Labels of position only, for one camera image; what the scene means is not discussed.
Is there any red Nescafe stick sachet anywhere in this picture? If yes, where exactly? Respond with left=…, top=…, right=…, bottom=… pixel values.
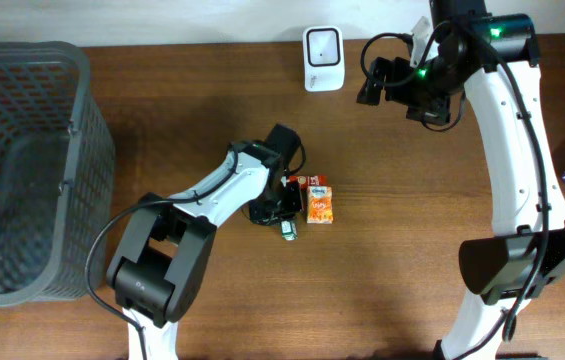
left=287, top=175, right=328, bottom=190

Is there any green Axe Brand box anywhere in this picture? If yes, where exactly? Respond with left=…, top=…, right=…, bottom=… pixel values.
left=280, top=220, right=298, bottom=241

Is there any orange Kleenex tissue pack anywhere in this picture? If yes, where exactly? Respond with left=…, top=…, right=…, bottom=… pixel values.
left=307, top=186, right=334, bottom=224

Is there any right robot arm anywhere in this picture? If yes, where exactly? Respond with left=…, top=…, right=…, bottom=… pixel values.
left=357, top=0, right=565, bottom=359

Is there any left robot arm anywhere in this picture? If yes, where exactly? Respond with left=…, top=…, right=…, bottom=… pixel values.
left=106, top=124, right=305, bottom=359

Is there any white barcode scanner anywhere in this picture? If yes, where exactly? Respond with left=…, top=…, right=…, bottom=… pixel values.
left=302, top=26, right=345, bottom=92

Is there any grey plastic mesh basket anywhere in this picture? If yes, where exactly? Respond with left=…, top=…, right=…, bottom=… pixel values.
left=0, top=42, right=115, bottom=307

